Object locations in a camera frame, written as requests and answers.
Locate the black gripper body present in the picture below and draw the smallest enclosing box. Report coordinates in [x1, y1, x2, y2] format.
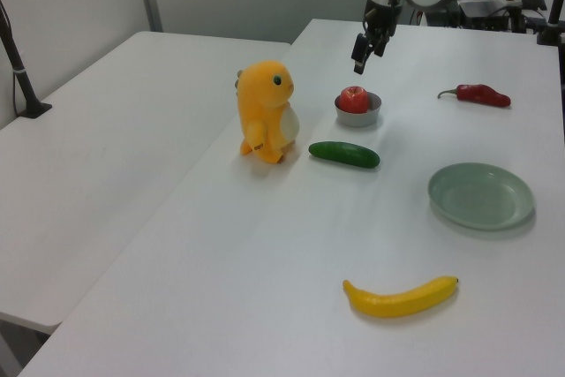
[362, 0, 401, 41]

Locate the yellow toy banana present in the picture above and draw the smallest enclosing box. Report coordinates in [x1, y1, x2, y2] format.
[343, 275, 460, 319]

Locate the pale green plastic plate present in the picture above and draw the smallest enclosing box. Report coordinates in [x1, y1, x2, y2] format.
[426, 162, 536, 231]

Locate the red toy apple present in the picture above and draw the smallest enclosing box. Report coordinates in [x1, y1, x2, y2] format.
[337, 85, 370, 114]

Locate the small grey bowl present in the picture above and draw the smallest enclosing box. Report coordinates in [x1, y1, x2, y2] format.
[334, 90, 383, 129]

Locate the green toy cucumber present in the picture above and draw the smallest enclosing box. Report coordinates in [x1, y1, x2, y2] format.
[307, 141, 380, 170]

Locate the background electronic equipment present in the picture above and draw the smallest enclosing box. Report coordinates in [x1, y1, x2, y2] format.
[458, 0, 548, 34]

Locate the orange plush dinosaur toy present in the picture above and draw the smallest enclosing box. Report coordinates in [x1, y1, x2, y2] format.
[233, 60, 302, 165]

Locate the red toy chili pepper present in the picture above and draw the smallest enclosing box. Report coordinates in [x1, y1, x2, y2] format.
[437, 84, 512, 109]

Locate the white side table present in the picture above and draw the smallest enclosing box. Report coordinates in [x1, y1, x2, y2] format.
[0, 31, 292, 334]

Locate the black camera stand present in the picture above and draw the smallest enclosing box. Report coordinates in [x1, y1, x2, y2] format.
[536, 0, 565, 47]
[0, 0, 53, 120]

